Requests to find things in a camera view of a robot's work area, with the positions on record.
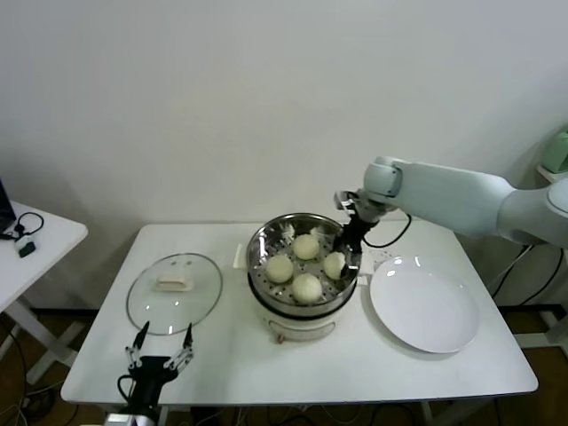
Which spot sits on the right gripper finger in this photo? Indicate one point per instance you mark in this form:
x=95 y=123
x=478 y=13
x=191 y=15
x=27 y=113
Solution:
x=341 y=244
x=353 y=259

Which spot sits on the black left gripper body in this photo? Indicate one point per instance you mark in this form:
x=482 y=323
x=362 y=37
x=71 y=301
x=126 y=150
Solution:
x=151 y=375

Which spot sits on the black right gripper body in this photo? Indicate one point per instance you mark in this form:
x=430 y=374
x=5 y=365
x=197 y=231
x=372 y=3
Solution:
x=357 y=231

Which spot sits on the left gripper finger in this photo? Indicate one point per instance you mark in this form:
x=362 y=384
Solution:
x=183 y=355
x=134 y=357

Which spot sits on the white steamed baozi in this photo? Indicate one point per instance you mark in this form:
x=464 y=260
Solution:
x=332 y=265
x=307 y=288
x=307 y=246
x=279 y=269

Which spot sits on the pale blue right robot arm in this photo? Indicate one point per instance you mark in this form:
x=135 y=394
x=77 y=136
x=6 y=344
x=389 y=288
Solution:
x=444 y=191

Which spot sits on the scattered brown crumbs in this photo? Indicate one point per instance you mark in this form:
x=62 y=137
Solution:
x=385 y=256

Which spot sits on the white table leg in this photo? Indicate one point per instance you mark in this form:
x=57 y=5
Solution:
x=426 y=415
x=162 y=417

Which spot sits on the glass pot lid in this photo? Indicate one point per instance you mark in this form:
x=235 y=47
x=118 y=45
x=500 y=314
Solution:
x=146 y=306

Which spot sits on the white round plate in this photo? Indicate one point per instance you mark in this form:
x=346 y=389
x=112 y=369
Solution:
x=421 y=306

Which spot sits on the cream electric cooker base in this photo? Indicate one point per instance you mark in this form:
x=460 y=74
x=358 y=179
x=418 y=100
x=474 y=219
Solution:
x=302 y=328

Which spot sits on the white side table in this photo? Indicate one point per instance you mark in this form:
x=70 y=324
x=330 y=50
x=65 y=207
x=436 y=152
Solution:
x=44 y=248

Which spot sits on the small black device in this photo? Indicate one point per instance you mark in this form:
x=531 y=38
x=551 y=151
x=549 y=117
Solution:
x=26 y=250

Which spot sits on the white shelf unit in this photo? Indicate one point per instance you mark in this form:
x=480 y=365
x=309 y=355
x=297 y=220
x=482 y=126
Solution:
x=543 y=171

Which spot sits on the black laptop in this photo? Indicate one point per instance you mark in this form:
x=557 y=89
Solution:
x=5 y=208

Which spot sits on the pale green box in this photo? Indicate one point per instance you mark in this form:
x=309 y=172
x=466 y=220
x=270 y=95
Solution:
x=557 y=151

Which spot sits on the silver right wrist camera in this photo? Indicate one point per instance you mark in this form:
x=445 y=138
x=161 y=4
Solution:
x=344 y=199

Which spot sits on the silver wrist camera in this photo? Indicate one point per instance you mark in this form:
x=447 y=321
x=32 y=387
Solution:
x=119 y=419
x=344 y=199

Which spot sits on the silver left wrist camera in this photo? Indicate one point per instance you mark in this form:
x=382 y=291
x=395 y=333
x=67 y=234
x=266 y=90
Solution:
x=119 y=419

